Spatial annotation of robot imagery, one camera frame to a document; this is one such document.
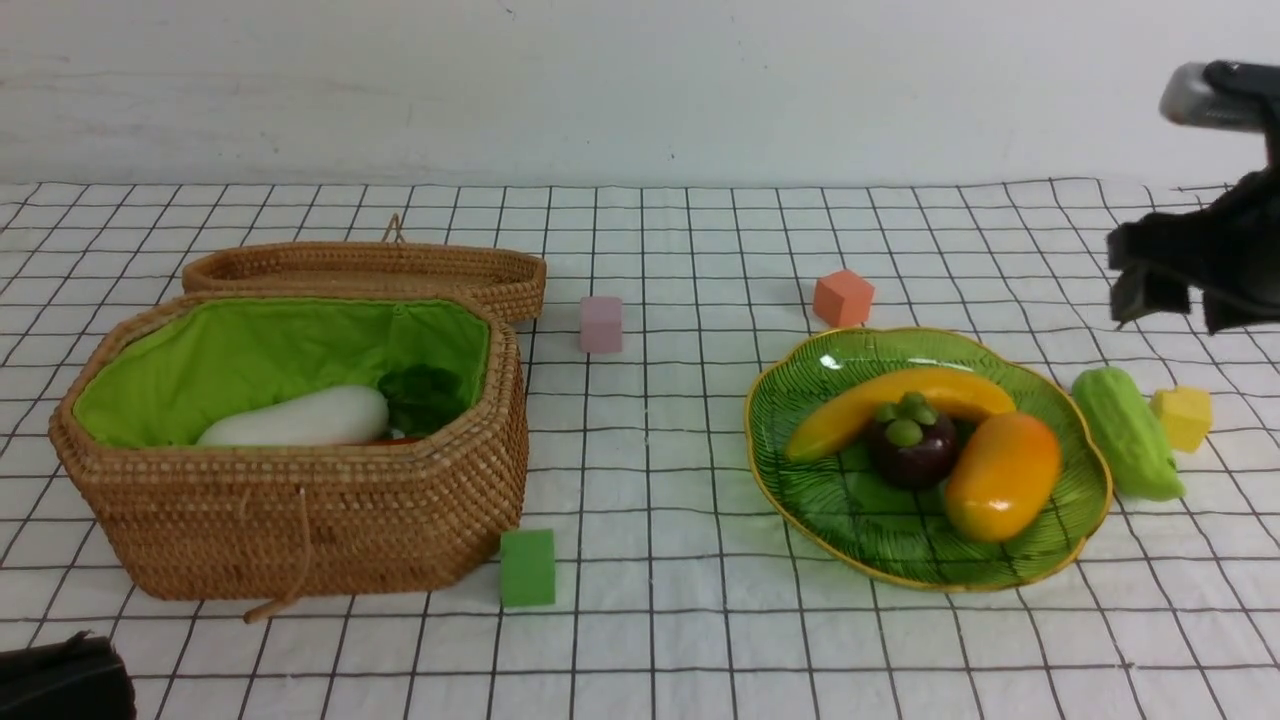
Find orange foam cube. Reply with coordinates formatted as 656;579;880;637
812;269;876;328

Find yellow toy banana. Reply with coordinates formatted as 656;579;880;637
785;366;1016;462

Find woven wicker basket lid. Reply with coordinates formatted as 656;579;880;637
180;214;547;323

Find purple toy mangosteen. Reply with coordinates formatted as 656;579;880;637
863;391;960;492

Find green toy bitter gourd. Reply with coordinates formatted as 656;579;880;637
1071;366;1185;502

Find green glass leaf plate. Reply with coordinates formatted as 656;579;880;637
744;327;1114;592

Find orange toy carrot green leaves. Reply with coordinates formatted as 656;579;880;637
365;436;422;446

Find pink foam cube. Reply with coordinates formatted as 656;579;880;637
579;296;625;354

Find green foam cube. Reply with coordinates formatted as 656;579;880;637
499;528;557;609

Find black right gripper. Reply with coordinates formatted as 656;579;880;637
1105;60;1280;334

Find white black grid tablecloth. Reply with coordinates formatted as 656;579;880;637
1;179;1279;719

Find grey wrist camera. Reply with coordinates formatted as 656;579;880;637
1158;60;1279;135

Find orange yellow toy mango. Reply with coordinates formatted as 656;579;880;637
943;413;1062;543

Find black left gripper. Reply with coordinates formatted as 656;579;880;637
1;632;138;719

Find white toy radish green leaves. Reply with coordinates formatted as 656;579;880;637
197;364;474;447

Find yellow foam cube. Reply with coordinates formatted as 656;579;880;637
1149;386;1213;454

